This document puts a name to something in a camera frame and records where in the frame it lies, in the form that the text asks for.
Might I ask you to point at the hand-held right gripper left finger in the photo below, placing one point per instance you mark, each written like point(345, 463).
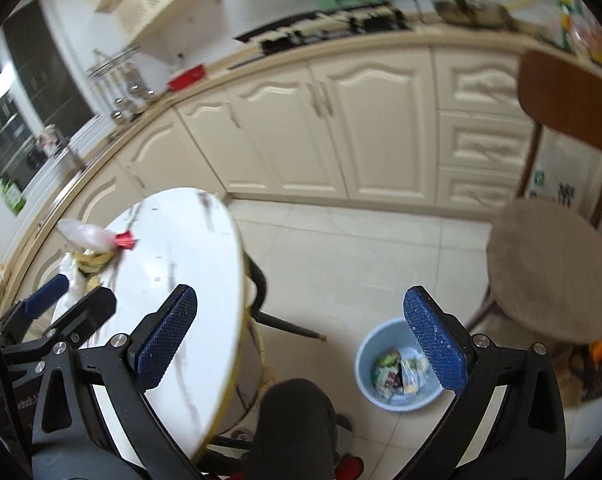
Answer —
point(168, 335)

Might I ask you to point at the dark kitchen window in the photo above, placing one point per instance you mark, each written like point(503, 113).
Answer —
point(26, 85)

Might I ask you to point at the green snack packet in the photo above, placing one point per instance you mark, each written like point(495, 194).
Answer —
point(388, 360)

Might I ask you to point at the black table leg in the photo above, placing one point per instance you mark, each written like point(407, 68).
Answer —
point(286, 324)

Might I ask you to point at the yellow snack packet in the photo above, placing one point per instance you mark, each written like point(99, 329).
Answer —
point(93, 259)

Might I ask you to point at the red wrapper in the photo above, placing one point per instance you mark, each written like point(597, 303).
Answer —
point(126, 241)

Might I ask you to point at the colourful food packets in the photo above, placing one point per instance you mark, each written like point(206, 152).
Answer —
point(581, 30)

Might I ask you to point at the white snack bag yellow label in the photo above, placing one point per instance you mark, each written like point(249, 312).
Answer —
point(410, 375)

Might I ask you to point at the red baking tray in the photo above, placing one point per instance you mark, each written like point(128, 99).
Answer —
point(186, 79)

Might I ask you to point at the light blue trash bin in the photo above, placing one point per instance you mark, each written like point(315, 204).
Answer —
point(368, 360)

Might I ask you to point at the white bag green print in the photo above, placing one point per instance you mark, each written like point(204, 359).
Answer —
point(561, 160)

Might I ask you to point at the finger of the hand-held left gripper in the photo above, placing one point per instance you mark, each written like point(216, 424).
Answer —
point(96, 305)
point(46, 296)

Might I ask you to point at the metal kitchen faucet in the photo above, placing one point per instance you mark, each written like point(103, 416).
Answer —
point(73, 157)

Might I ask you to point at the red slipper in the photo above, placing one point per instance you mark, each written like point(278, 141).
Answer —
point(351, 467)

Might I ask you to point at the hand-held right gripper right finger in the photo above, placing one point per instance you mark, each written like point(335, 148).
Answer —
point(436, 340)

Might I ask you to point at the wooden chair beige cushion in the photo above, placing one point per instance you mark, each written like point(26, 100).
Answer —
point(546, 260)

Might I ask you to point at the black gas stove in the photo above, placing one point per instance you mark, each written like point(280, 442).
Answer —
point(276, 45)

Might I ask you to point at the green bottle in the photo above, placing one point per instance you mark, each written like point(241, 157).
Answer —
point(13, 199)

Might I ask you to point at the person's dark trouser leg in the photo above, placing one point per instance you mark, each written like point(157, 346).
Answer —
point(291, 425)

